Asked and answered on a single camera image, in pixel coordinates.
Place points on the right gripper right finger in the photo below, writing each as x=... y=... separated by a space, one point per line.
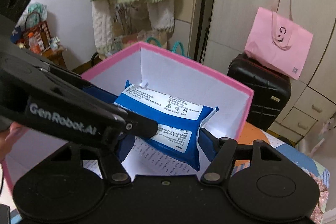
x=220 y=153

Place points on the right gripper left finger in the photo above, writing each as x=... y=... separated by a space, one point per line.
x=109 y=166

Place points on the beige wardrobe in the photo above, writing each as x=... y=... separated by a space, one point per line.
x=231 y=23

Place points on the person left hand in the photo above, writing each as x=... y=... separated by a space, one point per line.
x=9 y=137

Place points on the black suitcase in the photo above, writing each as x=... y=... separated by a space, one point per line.
x=272 y=90

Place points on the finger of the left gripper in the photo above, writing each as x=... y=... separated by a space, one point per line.
x=138 y=125

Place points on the wooden side cabinet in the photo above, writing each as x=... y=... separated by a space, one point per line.
x=41 y=54

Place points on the pink cardboard storage box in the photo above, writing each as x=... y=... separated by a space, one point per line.
x=160 y=70

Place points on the pink tote bag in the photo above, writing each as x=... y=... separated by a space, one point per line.
x=278 y=43

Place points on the blue wet wipes pack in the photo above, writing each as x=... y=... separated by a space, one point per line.
x=179 y=121

